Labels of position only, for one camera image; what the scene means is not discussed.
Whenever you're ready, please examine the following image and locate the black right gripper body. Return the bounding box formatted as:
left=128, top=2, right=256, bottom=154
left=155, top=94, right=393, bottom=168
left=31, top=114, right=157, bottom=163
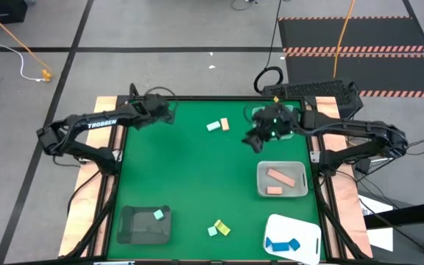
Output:
left=252, top=103, right=301, bottom=143

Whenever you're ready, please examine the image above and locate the white floor cable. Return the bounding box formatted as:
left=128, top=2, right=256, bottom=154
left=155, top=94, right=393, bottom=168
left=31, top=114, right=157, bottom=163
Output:
left=0, top=0, right=46, bottom=82

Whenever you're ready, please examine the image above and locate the orange cable with yellow plug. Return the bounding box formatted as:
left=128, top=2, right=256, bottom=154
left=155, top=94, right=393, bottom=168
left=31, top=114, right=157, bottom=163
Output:
left=0, top=2, right=53, bottom=82

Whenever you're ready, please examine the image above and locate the white paper sheet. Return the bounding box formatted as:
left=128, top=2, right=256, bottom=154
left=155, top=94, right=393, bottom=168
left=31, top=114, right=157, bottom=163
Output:
left=358, top=194, right=395, bottom=253

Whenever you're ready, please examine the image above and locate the black metal beam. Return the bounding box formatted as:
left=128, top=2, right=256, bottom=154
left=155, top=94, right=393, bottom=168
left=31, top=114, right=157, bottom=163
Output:
left=364, top=200, right=424, bottom=229

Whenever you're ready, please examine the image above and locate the black aluminium table frame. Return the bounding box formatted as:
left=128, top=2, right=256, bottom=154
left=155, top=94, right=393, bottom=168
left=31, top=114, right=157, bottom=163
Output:
left=64, top=83, right=371, bottom=265

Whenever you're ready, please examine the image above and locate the wooden side board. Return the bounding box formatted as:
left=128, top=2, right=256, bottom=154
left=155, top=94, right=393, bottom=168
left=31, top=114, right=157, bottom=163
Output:
left=305, top=96, right=374, bottom=258
left=57, top=96, right=128, bottom=258

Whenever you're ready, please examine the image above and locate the clear plastic bin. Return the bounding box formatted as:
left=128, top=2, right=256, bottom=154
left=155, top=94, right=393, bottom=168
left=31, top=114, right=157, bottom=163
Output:
left=251, top=105, right=302, bottom=141

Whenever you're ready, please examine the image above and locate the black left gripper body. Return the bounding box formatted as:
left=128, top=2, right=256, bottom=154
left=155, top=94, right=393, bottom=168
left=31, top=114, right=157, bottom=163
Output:
left=138, top=93, right=171, bottom=124

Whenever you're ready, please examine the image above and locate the dark smoky plastic bin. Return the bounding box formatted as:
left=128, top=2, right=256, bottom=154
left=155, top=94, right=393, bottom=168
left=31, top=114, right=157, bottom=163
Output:
left=116, top=205, right=172, bottom=245

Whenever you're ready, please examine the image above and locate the black hanging power cable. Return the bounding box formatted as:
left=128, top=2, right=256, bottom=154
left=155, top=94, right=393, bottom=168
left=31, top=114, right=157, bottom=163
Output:
left=252, top=0, right=285, bottom=95

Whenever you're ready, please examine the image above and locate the yellow hanging cable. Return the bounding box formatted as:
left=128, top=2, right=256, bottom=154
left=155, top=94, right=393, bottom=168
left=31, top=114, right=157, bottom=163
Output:
left=332, top=0, right=356, bottom=79

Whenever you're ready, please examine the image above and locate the black hazard-striped floor mat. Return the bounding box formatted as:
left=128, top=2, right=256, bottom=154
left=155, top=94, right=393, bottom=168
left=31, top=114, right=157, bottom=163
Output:
left=277, top=15, right=424, bottom=99

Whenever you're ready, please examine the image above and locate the white plastic bin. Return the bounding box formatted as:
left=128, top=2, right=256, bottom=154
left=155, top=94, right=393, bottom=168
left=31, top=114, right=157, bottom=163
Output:
left=263, top=213, right=322, bottom=265

